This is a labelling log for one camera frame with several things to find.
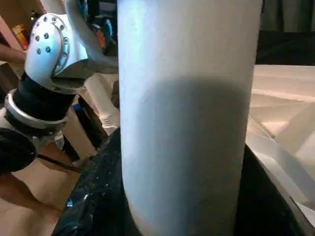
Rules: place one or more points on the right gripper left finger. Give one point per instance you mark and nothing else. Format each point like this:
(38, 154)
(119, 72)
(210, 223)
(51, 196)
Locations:
(96, 196)

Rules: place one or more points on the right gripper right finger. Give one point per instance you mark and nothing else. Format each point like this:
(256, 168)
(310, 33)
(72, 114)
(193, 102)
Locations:
(268, 201)

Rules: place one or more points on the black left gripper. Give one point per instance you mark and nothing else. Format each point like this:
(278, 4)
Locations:
(101, 27)

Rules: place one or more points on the white plastic table top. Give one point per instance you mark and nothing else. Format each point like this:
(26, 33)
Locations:
(285, 123)

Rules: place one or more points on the white plastic table leg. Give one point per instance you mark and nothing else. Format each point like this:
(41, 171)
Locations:
(187, 123)

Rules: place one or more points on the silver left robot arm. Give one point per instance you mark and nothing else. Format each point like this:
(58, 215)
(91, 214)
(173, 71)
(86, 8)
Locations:
(44, 54)

